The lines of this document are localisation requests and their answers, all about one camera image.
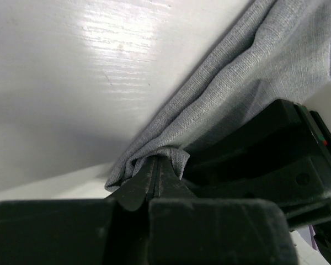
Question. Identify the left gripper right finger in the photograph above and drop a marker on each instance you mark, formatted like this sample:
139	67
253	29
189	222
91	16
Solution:
185	229

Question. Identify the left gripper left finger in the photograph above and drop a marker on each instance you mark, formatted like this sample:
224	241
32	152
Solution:
113	230

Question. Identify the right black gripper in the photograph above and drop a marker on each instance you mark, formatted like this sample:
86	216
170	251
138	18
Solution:
282	155

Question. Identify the grey cloth napkin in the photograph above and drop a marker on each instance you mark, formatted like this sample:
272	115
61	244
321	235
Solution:
276	50

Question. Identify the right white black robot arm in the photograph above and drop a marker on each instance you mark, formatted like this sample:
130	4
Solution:
328	94

